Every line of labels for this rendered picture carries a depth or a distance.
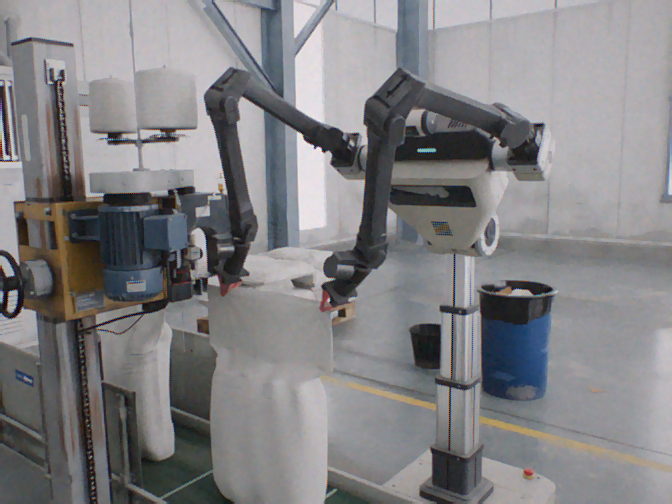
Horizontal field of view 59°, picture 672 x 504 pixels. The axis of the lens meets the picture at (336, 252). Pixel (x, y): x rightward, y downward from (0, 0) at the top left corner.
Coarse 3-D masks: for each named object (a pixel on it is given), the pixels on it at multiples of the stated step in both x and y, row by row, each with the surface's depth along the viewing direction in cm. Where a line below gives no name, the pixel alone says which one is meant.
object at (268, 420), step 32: (224, 288) 187; (224, 320) 189; (256, 320) 178; (288, 320) 173; (320, 320) 168; (224, 352) 189; (256, 352) 180; (288, 352) 174; (320, 352) 169; (224, 384) 182; (256, 384) 174; (288, 384) 169; (320, 384) 174; (224, 416) 182; (256, 416) 174; (288, 416) 168; (320, 416) 173; (224, 448) 184; (256, 448) 175; (288, 448) 169; (320, 448) 173; (224, 480) 188; (256, 480) 177; (288, 480) 170; (320, 480) 174
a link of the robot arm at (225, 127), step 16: (208, 112) 162; (224, 112) 155; (224, 128) 159; (224, 144) 161; (224, 160) 165; (240, 160) 166; (224, 176) 169; (240, 176) 168; (240, 192) 170; (240, 208) 172; (240, 224) 174; (256, 224) 177
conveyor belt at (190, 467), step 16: (176, 432) 237; (192, 432) 237; (176, 448) 224; (192, 448) 224; (208, 448) 224; (144, 464) 212; (160, 464) 212; (176, 464) 212; (192, 464) 212; (208, 464) 212; (144, 480) 202; (160, 480) 201; (176, 480) 201; (192, 480) 201; (208, 480) 201; (160, 496) 192; (176, 496) 192; (192, 496) 191; (208, 496) 191; (336, 496) 190; (352, 496) 190
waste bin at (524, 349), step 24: (480, 288) 367; (504, 288) 389; (528, 288) 386; (552, 288) 365; (480, 312) 369; (504, 312) 350; (528, 312) 347; (552, 312) 359; (504, 336) 354; (528, 336) 351; (504, 360) 357; (528, 360) 353; (504, 384) 359; (528, 384) 356
